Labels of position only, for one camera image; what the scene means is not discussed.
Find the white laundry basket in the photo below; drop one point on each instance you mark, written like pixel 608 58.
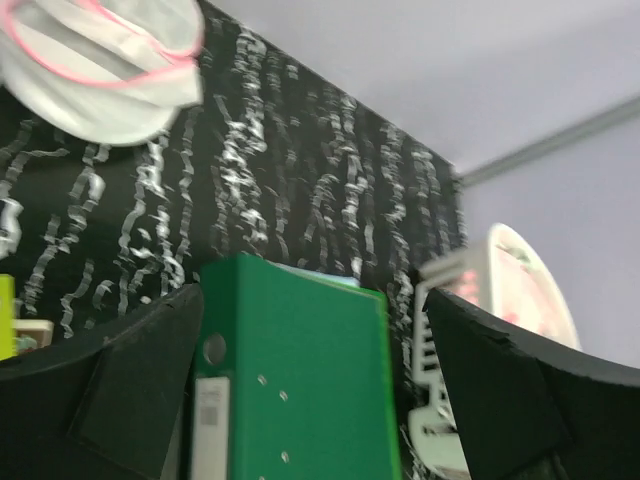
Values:
pixel 503 275

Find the green ring binder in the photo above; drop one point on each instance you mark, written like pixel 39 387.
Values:
pixel 292 377

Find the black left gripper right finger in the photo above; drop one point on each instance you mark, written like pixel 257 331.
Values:
pixel 528 407

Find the lime green book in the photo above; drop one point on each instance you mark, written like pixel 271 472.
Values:
pixel 7 342

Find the black marble pattern mat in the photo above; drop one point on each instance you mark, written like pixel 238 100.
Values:
pixel 276 162

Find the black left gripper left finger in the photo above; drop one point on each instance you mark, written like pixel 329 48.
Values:
pixel 101 405

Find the white mesh laundry bag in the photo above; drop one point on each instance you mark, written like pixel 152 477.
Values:
pixel 109 72

